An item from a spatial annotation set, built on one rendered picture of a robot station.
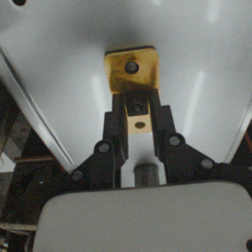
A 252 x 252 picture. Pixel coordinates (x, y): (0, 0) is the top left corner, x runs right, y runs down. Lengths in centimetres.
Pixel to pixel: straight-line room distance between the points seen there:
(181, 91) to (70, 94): 9
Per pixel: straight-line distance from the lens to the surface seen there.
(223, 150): 25
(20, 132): 76
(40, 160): 35
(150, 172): 24
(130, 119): 17
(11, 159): 81
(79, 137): 20
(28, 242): 32
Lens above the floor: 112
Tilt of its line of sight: 41 degrees down
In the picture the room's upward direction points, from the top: 179 degrees clockwise
